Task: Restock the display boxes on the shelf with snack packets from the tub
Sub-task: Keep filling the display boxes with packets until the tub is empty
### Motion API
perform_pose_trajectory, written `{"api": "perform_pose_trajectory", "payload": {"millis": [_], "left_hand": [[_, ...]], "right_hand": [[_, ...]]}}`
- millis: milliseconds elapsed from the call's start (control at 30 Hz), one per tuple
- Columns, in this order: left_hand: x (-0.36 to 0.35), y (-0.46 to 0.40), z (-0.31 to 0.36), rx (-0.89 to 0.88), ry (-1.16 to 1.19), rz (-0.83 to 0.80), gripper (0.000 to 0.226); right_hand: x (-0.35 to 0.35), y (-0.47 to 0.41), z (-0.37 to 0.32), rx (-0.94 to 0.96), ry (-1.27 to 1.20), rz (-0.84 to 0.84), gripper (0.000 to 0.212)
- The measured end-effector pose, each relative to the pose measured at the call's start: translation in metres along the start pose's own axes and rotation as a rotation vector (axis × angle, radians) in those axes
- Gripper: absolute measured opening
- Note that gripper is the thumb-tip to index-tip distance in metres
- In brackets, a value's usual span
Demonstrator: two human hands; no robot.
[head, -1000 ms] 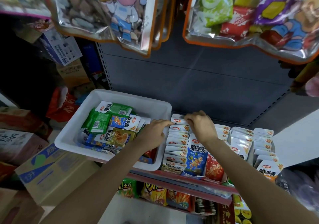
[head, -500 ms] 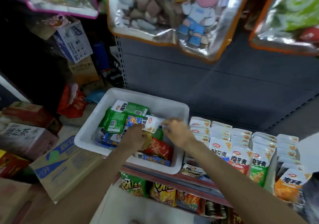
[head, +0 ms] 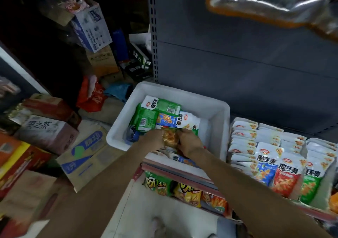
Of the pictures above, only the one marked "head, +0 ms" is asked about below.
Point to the person's right hand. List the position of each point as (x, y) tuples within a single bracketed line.
[(189, 142)]

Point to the orange display box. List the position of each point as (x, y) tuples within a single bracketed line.
[(334, 201)]

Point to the white blue carton box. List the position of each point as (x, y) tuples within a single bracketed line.
[(90, 26)]

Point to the green display box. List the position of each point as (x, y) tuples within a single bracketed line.
[(317, 148)]

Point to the person's left hand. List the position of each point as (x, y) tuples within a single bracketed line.
[(153, 140)]

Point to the orange trimmed toy snack bag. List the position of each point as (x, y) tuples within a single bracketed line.
[(274, 2)]

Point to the red yellow carton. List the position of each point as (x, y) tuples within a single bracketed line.
[(18, 161)]

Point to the row of orange chip bags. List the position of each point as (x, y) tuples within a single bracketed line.
[(185, 190)]

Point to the person's left shoe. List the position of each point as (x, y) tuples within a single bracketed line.
[(158, 229)]

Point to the pile of snack packets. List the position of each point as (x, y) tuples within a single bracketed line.
[(153, 111)]

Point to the person's right forearm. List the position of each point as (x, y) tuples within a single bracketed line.
[(264, 195)]

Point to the pale printed carton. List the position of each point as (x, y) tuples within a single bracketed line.
[(45, 133)]

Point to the person's left forearm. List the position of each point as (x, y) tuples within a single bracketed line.
[(95, 193)]

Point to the red display box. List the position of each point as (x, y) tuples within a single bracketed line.
[(293, 142)]

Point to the blue print cardboard carton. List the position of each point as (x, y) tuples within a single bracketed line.
[(87, 153)]

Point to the white plastic bin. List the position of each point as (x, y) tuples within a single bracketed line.
[(206, 105)]

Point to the gold display box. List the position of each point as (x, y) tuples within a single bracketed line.
[(243, 127)]

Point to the blue plastic bag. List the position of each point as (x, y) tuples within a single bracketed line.
[(117, 91)]

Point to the plain brown cardboard carton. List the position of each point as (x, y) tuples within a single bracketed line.
[(103, 60)]

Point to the red plastic bag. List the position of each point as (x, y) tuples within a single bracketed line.
[(91, 93)]

